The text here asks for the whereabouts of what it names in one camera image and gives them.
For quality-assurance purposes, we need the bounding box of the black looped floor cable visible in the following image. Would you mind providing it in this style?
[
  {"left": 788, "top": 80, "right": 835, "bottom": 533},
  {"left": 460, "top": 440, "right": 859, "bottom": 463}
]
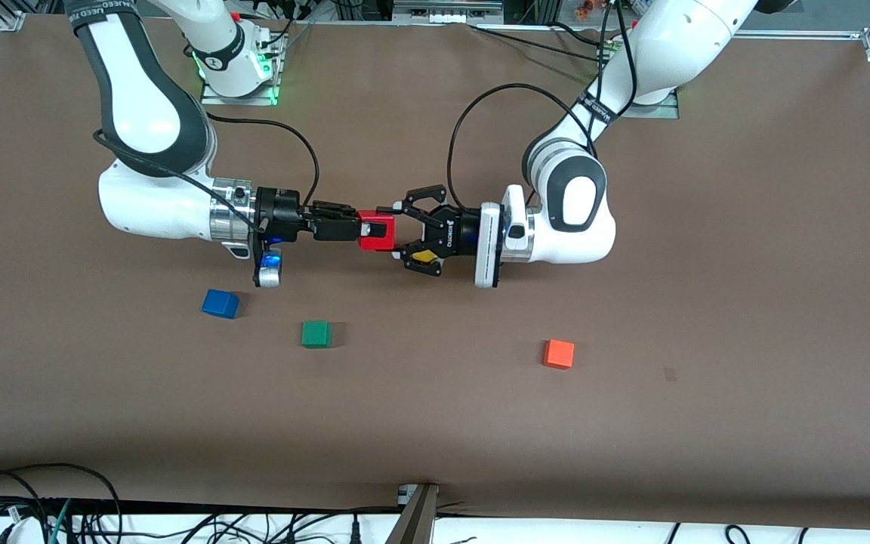
[{"left": 0, "top": 463, "right": 123, "bottom": 544}]

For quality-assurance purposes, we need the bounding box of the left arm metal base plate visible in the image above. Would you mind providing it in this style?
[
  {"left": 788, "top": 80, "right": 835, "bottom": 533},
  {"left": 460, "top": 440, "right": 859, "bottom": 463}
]
[{"left": 616, "top": 87, "right": 681, "bottom": 120}]

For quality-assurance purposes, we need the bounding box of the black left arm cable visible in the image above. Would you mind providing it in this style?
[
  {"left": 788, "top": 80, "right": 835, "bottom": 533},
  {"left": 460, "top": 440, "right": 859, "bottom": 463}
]
[{"left": 446, "top": 0, "right": 636, "bottom": 216}]

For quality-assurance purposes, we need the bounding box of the aluminium frame profile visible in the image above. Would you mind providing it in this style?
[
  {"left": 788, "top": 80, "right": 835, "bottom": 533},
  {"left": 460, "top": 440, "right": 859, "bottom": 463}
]
[{"left": 392, "top": 0, "right": 505, "bottom": 25}]

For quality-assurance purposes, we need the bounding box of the orange wooden cube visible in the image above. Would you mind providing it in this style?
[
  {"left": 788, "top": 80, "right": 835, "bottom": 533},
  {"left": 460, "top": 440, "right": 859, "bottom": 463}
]
[{"left": 542, "top": 339, "right": 576, "bottom": 370}]

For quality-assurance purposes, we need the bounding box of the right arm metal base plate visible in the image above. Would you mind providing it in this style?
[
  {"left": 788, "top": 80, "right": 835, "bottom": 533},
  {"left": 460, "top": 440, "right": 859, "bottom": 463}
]
[{"left": 199, "top": 30, "right": 286, "bottom": 107}]

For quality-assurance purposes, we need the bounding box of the blue wooden cube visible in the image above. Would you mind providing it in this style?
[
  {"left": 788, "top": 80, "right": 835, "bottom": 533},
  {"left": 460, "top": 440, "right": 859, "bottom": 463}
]
[{"left": 202, "top": 289, "right": 240, "bottom": 320}]

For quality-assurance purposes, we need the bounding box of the black base supply cable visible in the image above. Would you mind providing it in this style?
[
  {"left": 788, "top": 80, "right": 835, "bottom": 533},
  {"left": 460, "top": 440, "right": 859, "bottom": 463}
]
[{"left": 469, "top": 23, "right": 617, "bottom": 67}]

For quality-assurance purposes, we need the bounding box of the green floor cable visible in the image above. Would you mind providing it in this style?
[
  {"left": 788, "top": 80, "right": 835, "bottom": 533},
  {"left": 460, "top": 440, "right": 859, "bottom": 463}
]
[{"left": 46, "top": 499, "right": 73, "bottom": 544}]

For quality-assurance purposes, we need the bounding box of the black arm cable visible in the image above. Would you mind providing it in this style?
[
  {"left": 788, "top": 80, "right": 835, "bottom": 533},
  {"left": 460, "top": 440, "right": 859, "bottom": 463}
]
[
  {"left": 446, "top": 0, "right": 636, "bottom": 216},
  {"left": 93, "top": 113, "right": 321, "bottom": 227}
]

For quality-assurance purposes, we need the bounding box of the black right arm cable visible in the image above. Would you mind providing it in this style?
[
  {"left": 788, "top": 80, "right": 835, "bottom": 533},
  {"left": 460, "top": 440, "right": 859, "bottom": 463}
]
[{"left": 93, "top": 113, "right": 321, "bottom": 227}]

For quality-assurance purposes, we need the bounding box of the red wooden cube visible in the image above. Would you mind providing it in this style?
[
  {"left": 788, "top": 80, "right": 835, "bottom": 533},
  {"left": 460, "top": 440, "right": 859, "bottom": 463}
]
[{"left": 357, "top": 209, "right": 397, "bottom": 252}]

